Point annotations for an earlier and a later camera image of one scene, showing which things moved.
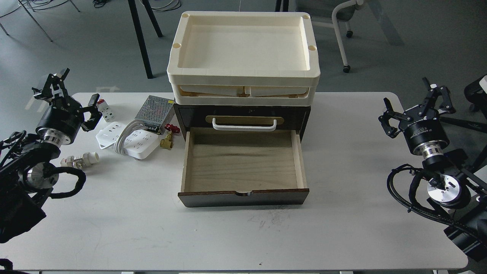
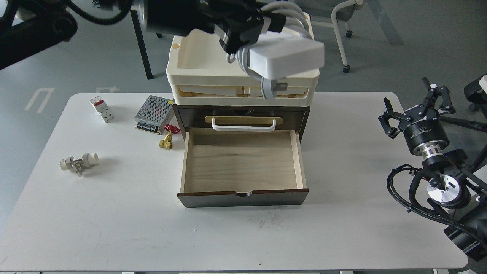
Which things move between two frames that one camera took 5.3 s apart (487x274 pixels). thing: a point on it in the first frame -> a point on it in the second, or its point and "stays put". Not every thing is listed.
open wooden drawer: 222,168 stays put
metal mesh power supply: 154,113 stays put
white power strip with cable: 131,139 -> 272,56
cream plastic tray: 242,58 stays put
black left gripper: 61,124 -> 244,25
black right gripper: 423,129 stays put
